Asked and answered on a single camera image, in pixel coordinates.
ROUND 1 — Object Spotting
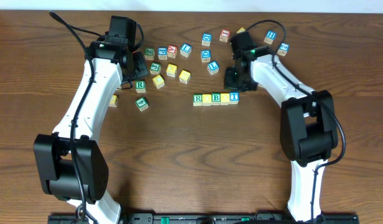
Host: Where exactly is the blue L block lower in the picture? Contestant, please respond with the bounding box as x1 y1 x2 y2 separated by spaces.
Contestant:
208 61 219 75

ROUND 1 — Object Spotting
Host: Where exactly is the yellow 6 block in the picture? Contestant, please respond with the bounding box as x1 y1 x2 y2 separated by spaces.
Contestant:
237 27 246 34

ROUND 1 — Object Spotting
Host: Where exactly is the blue L block upper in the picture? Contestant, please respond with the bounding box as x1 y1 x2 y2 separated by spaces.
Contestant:
180 43 192 58

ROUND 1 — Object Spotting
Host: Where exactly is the blue H block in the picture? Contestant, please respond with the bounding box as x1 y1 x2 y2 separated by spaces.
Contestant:
264 30 277 45

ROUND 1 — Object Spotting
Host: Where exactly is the yellow G block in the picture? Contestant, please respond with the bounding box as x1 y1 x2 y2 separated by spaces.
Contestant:
109 95 119 107

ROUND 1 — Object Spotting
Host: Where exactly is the yellow S block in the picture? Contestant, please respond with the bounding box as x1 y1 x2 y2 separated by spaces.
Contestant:
179 70 191 84

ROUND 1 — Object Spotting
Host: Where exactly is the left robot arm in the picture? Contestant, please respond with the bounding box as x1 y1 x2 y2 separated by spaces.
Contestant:
34 41 148 223

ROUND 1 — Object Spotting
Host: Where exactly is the green B block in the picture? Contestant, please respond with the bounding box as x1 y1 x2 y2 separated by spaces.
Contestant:
211 93 221 105

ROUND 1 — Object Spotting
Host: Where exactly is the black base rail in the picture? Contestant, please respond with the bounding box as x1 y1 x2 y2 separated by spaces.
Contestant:
47 212 360 224

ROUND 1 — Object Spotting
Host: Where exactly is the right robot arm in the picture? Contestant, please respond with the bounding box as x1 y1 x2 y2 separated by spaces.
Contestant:
225 45 338 222

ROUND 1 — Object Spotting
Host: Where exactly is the green J block left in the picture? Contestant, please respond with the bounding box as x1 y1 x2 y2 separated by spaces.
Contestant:
150 62 162 75

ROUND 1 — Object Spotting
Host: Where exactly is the blue l block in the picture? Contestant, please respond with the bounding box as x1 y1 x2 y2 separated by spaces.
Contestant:
208 61 219 75
180 43 192 58

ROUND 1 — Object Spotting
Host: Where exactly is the blue T block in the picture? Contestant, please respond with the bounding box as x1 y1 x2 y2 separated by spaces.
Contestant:
229 92 239 105

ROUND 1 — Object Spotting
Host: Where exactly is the red I block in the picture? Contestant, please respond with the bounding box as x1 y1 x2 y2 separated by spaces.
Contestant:
219 29 231 43

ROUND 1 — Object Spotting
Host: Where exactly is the blue D block lower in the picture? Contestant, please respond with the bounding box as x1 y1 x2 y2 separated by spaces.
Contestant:
201 50 211 63

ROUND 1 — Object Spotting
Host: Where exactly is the blue D block upper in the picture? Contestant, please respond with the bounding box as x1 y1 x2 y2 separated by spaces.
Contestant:
201 33 212 47

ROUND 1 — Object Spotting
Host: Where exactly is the yellow K block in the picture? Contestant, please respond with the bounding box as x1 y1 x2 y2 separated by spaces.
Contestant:
166 63 177 78

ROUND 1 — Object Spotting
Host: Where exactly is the yellow C block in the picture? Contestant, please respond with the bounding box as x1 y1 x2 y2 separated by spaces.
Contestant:
152 75 165 89

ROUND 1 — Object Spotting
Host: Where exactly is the green 4 block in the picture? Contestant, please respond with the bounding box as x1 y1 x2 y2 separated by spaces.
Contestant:
135 97 149 111

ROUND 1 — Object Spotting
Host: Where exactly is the green r block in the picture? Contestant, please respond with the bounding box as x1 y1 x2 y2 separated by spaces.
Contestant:
135 80 146 93
193 94 203 106

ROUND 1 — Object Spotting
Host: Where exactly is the blue P block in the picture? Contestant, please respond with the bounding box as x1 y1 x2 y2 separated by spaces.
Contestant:
157 47 167 60

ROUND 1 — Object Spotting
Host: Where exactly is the blue 2 block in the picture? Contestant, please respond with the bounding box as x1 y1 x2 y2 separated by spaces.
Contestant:
277 43 290 56

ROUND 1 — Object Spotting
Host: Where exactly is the yellow O block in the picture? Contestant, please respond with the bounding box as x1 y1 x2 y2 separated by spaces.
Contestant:
220 93 230 106
201 94 212 106

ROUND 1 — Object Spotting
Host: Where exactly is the red A block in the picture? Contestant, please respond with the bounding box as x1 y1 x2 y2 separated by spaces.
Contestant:
167 45 178 58

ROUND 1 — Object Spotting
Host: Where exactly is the blue d block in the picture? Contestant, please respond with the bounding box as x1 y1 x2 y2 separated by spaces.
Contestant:
201 50 211 63
201 33 212 47

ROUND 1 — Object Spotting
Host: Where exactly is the green Z block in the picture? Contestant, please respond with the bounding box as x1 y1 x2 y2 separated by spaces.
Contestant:
144 47 155 60

